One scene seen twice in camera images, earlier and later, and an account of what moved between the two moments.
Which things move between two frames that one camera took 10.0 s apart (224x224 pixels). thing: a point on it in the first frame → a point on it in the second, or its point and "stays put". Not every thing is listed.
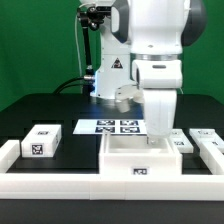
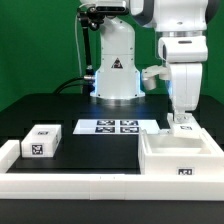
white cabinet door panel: [180, 141] → [184, 129]
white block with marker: [41, 141] stays put
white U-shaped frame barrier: [114, 187] stays put
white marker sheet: [116, 126] stays put
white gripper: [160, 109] → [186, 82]
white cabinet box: [130, 154] → [167, 155]
